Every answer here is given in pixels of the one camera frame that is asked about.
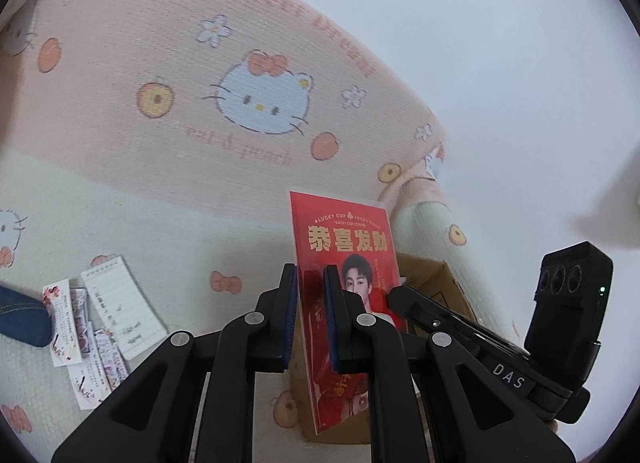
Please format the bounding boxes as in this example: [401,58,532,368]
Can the red lucky cup card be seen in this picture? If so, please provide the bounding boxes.
[290,191,406,437]

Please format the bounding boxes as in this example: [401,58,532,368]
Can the white spiral notepad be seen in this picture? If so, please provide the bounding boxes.
[80,257,167,361]

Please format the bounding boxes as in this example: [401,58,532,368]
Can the white floral bookmark card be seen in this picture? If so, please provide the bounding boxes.
[42,279,81,368]

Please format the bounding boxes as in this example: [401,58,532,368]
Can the dark blue denim pencil case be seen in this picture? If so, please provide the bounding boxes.
[0,287,53,347]

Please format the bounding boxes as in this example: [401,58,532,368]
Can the brown cardboard box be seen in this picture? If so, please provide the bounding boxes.
[273,254,477,445]

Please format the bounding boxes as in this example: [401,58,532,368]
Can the pink Hello Kitty blanket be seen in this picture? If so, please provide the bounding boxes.
[0,0,526,463]

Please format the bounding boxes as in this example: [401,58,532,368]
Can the black camera box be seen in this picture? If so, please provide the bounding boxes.
[524,241,614,391]

